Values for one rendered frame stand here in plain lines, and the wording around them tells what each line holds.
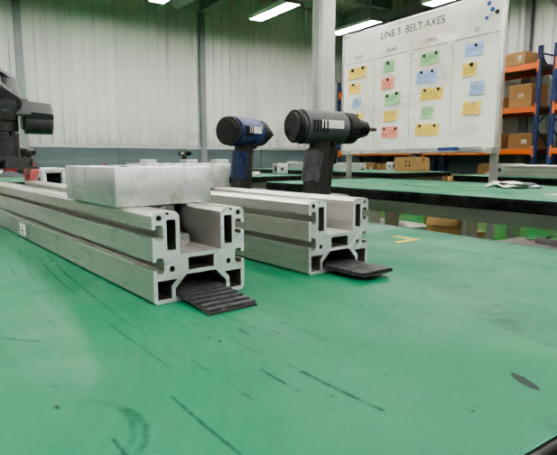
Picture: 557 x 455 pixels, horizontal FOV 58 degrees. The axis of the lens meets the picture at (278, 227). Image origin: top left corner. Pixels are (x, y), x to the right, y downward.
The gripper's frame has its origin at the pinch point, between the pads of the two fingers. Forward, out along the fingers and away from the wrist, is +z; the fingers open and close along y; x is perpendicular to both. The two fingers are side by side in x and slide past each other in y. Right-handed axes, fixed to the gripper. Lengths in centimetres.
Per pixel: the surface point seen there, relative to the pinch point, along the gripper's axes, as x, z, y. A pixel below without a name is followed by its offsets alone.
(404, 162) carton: 201, -7, 406
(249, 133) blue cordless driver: -41, -14, 37
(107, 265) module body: -74, 3, -5
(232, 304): -90, 4, 0
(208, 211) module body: -83, -4, 3
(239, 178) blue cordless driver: -40, -5, 36
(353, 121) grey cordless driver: -63, -16, 45
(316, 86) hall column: 558, -140, 611
